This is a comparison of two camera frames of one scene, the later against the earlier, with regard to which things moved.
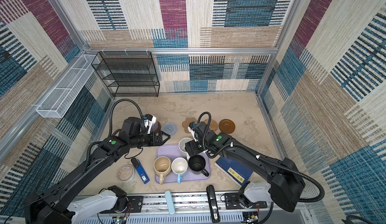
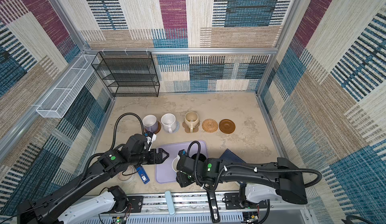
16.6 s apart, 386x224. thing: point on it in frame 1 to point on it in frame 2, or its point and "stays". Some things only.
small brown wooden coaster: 227,126 stays
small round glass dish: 126,173 stays
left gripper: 160,142 to 154,160
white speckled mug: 182,144 to 169,122
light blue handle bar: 170,205 stays
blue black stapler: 140,170 stays
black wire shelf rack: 128,74 stays
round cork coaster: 213,125 stays
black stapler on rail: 214,210 stays
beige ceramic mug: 162,167 to 191,120
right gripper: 191,146 to 182,180
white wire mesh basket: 55,102 stays
